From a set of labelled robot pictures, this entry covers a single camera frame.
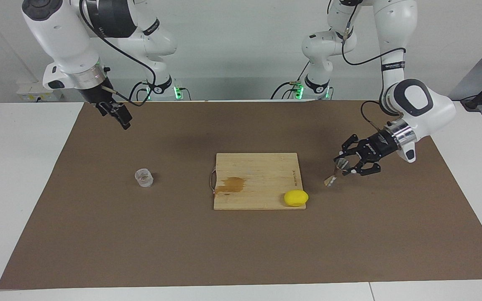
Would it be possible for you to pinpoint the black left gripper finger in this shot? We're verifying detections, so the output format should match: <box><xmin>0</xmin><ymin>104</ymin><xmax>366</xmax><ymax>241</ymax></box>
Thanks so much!
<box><xmin>342</xmin><ymin>161</ymin><xmax>382</xmax><ymax>175</ymax></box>
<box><xmin>334</xmin><ymin>134</ymin><xmax>361</xmax><ymax>163</ymax></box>

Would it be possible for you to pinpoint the steel cocktail jigger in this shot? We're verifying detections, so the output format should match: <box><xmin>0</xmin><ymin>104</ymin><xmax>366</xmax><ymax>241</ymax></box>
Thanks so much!
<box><xmin>324</xmin><ymin>157</ymin><xmax>350</xmax><ymax>186</ymax></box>

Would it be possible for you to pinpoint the small clear glass cup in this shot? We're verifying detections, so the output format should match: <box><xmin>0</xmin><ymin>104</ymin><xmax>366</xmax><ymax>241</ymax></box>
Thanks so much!
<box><xmin>134</xmin><ymin>168</ymin><xmax>154</xmax><ymax>189</ymax></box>

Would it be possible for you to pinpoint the yellow lemon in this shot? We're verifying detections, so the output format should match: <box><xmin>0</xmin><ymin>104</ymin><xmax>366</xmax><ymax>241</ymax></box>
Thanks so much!
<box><xmin>284</xmin><ymin>190</ymin><xmax>309</xmax><ymax>207</ymax></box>

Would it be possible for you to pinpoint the wooden cutting board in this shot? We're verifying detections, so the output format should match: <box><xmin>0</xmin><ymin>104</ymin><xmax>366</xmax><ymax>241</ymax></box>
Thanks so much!
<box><xmin>210</xmin><ymin>153</ymin><xmax>307</xmax><ymax>210</ymax></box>

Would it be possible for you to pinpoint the brown table mat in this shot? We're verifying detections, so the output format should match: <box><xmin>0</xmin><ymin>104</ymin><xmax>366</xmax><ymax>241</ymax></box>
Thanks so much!
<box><xmin>0</xmin><ymin>100</ymin><xmax>482</xmax><ymax>290</ymax></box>

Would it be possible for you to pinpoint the black base power cable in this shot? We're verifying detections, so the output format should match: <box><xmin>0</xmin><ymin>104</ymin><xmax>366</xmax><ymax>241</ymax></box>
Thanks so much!
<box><xmin>129</xmin><ymin>81</ymin><xmax>149</xmax><ymax>101</ymax></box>
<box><xmin>270</xmin><ymin>63</ymin><xmax>310</xmax><ymax>100</ymax></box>

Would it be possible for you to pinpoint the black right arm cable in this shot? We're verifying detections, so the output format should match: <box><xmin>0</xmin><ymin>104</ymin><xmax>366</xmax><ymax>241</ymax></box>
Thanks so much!
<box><xmin>79</xmin><ymin>0</ymin><xmax>158</xmax><ymax>107</ymax></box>

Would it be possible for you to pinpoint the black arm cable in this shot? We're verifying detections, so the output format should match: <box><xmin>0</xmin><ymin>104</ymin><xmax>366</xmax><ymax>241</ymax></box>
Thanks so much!
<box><xmin>79</xmin><ymin>0</ymin><xmax>158</xmax><ymax>107</ymax></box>
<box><xmin>341</xmin><ymin>0</ymin><xmax>407</xmax><ymax>131</ymax></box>

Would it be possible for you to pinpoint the white wall socket box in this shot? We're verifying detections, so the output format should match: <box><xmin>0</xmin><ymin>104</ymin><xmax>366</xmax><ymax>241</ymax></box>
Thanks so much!
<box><xmin>16</xmin><ymin>82</ymin><xmax>57</xmax><ymax>102</ymax></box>

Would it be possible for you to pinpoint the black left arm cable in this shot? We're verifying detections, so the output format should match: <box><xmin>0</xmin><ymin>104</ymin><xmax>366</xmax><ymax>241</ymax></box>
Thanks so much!
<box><xmin>341</xmin><ymin>0</ymin><xmax>407</xmax><ymax>131</ymax></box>

